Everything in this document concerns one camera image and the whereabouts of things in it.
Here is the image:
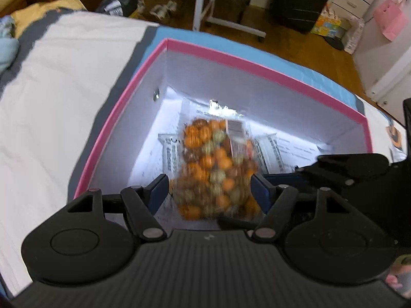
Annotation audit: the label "adjustable side table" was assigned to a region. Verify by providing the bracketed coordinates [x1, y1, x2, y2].
[193, 0, 267, 42]

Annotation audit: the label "white snack packet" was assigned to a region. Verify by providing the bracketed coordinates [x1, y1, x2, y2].
[254, 133, 287, 176]
[158, 133, 187, 183]

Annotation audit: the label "pink hanging bag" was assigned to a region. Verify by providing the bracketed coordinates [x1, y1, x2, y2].
[373, 0, 404, 42]

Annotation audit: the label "black suitcase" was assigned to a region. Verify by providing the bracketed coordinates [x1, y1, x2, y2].
[271, 0, 334, 34]

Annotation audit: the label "white plastic package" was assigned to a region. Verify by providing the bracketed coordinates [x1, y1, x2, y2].
[343, 16, 365, 54]

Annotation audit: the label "black plastic bag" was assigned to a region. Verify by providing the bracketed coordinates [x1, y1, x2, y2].
[96, 0, 140, 16]

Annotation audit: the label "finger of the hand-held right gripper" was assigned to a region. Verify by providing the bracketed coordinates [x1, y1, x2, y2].
[295, 153, 390, 188]

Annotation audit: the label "white shoes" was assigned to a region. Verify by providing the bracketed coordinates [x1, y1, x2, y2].
[149, 0, 178, 20]

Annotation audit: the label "pink cardboard box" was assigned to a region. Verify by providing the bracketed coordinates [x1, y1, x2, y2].
[67, 38, 373, 227]

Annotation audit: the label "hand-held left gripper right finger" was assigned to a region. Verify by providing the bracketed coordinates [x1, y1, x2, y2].
[251, 174, 352, 241]

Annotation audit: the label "clear bag of orange balls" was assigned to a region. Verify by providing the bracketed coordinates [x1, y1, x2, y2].
[173, 117, 262, 221]

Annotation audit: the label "colourful gift bag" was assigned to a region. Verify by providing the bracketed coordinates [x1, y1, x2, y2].
[311, 3, 350, 37]

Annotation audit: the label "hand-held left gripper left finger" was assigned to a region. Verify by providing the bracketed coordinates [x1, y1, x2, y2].
[66, 174, 169, 242]

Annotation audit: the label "yellow pillow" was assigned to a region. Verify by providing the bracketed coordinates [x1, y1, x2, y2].
[11, 0, 87, 36]

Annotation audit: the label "black slippers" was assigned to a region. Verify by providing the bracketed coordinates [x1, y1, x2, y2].
[324, 35, 345, 50]

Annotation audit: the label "printed paper sheet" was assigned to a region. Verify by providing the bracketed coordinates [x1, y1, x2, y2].
[154, 98, 325, 225]

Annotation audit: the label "person's right hand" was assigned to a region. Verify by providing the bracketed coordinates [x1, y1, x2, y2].
[384, 253, 411, 296]

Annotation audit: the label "blue plush blanket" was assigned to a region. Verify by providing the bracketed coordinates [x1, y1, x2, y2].
[0, 16, 20, 71]

